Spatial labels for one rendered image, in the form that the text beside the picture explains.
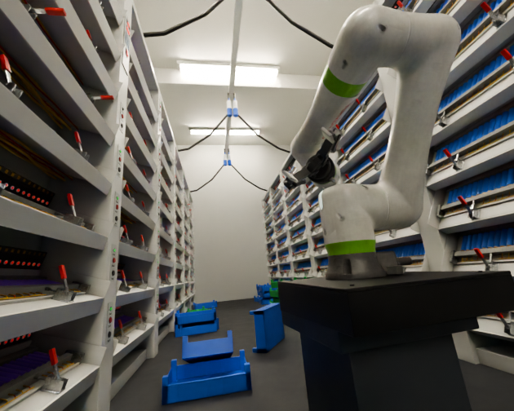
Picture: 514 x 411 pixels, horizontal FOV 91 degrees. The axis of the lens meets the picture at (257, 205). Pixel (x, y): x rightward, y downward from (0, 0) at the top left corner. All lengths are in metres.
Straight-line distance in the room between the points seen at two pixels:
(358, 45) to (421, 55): 0.15
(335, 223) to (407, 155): 0.25
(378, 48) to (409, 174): 0.31
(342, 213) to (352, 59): 0.36
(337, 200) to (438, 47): 0.40
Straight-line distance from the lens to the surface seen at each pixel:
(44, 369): 0.88
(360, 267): 0.66
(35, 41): 0.79
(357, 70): 0.70
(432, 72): 0.76
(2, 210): 0.61
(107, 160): 1.07
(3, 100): 0.65
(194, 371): 1.27
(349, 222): 0.67
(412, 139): 0.76
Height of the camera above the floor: 0.39
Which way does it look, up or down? 15 degrees up
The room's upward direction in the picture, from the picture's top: 5 degrees counter-clockwise
